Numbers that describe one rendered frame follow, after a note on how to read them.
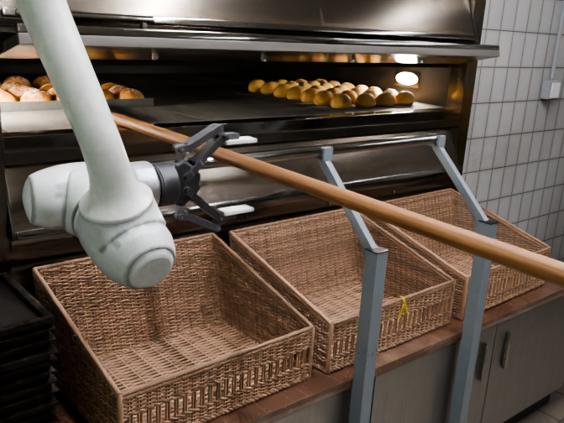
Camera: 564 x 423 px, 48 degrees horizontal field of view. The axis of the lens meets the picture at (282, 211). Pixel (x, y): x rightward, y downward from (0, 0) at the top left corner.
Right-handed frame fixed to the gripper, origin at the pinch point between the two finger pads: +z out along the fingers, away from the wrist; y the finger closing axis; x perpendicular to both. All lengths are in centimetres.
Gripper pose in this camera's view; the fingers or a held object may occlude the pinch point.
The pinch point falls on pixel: (246, 174)
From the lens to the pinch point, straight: 122.4
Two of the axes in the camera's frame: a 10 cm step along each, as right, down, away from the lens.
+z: 7.8, -1.4, 6.2
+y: -0.6, 9.6, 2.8
